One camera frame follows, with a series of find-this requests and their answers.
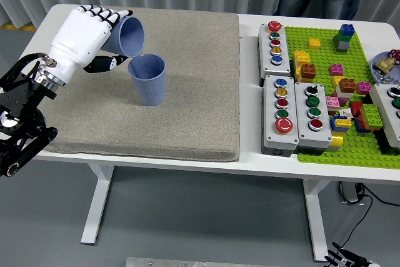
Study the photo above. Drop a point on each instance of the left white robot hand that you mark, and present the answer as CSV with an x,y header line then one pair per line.
x,y
78,38

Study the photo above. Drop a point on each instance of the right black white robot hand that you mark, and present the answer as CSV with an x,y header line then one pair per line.
x,y
342,258

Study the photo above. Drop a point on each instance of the blue ribbed plastic cup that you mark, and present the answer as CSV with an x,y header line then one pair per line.
x,y
150,88
131,37

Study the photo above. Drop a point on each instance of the grey power strip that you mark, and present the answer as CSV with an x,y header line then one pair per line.
x,y
348,193

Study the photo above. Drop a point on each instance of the yellow toy brick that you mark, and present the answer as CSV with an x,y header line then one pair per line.
x,y
343,122
337,141
336,81
314,44
299,76
301,57

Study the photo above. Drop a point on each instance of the grey-brown fabric mat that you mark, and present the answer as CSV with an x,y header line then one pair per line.
x,y
187,92

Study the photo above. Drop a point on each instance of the grey box with black selector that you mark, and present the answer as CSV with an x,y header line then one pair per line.
x,y
315,138

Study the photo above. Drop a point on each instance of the blue toy brick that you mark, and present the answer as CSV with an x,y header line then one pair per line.
x,y
335,125
347,29

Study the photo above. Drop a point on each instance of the large green toy brick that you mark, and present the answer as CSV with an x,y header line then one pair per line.
x,y
372,117

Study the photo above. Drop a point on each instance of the grey five-button control box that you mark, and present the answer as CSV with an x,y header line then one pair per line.
x,y
270,129
267,57

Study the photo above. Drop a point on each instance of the red toy brick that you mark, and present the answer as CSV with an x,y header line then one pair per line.
x,y
356,110

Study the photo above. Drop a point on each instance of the cream button control box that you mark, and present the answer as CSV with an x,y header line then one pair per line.
x,y
387,113

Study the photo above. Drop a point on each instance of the pink toy brick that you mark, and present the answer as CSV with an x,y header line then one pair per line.
x,y
336,70
332,102
364,88

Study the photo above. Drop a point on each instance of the white toy brick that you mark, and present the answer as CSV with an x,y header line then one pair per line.
x,y
342,95

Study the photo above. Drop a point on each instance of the brown toy brick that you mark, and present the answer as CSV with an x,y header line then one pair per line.
x,y
308,71
347,85

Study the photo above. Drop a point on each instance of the white table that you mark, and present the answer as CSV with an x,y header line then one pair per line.
x,y
247,92

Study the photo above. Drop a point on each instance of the pale blue dish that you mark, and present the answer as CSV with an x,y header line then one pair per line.
x,y
397,74

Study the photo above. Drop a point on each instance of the brass pipe fitting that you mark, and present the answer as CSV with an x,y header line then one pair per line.
x,y
385,64

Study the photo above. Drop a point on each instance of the green studded baseplate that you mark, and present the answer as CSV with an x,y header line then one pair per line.
x,y
322,57

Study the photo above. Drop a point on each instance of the red valve handwheel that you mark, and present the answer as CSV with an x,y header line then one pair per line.
x,y
394,54

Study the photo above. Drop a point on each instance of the grey toy brick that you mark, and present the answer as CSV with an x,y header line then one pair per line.
x,y
341,46

